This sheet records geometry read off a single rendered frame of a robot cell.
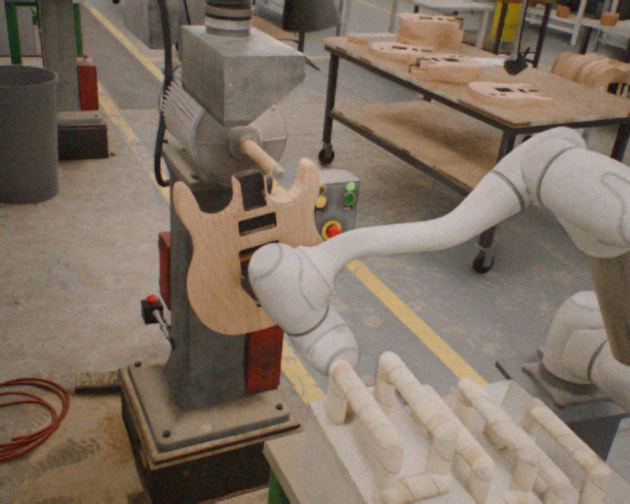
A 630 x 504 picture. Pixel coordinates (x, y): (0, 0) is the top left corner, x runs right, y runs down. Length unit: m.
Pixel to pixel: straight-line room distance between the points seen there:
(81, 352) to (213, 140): 1.62
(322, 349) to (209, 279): 0.41
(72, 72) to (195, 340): 3.30
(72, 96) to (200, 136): 3.55
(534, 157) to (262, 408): 1.34
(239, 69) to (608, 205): 0.73
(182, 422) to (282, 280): 1.19
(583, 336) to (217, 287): 0.91
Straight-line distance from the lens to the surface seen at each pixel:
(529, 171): 1.44
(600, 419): 2.00
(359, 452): 1.08
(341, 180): 1.98
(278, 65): 1.48
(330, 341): 1.31
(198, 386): 2.35
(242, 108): 1.47
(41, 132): 4.46
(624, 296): 1.56
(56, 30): 5.19
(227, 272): 1.63
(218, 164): 1.82
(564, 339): 1.92
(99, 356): 3.16
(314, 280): 1.25
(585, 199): 1.35
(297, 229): 1.65
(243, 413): 2.38
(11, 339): 3.34
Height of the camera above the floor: 1.83
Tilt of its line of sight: 28 degrees down
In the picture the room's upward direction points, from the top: 6 degrees clockwise
